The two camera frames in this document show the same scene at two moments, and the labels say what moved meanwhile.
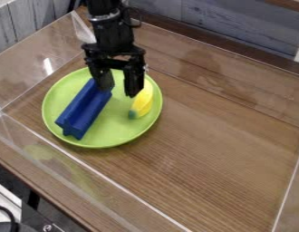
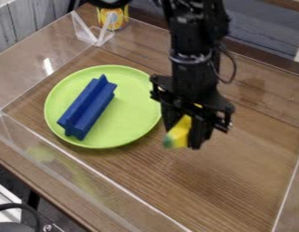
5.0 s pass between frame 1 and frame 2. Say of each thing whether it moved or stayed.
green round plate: stayed
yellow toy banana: moved
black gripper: moved
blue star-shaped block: stayed
